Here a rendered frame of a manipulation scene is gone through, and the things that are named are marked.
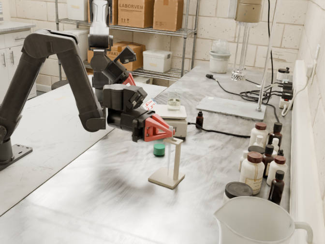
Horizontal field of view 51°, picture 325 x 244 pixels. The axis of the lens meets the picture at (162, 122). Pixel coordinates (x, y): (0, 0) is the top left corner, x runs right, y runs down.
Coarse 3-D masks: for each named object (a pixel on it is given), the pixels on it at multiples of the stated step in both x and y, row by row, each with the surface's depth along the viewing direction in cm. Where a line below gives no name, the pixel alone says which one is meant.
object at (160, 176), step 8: (176, 144) 92; (176, 152) 94; (176, 160) 94; (160, 168) 102; (176, 168) 95; (152, 176) 98; (160, 176) 98; (168, 176) 98; (176, 176) 96; (184, 176) 100; (168, 184) 94; (176, 184) 95
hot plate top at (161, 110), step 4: (156, 108) 127; (160, 108) 127; (164, 108) 127; (180, 108) 128; (184, 108) 128; (156, 112) 123; (160, 112) 123; (164, 112) 123; (168, 112) 124; (172, 112) 124; (176, 112) 124; (180, 112) 124; (184, 112) 125; (160, 116) 120; (164, 116) 120; (168, 116) 120; (172, 116) 120; (176, 116) 121; (180, 116) 121; (184, 116) 121
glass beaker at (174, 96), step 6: (168, 90) 124; (174, 90) 126; (168, 96) 123; (174, 96) 122; (180, 96) 123; (168, 102) 124; (174, 102) 123; (180, 102) 124; (168, 108) 125; (174, 108) 124
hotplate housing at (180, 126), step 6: (168, 120) 122; (174, 120) 122; (180, 120) 122; (186, 120) 124; (174, 126) 121; (180, 126) 121; (186, 126) 122; (180, 132) 122; (186, 132) 123; (180, 138) 124
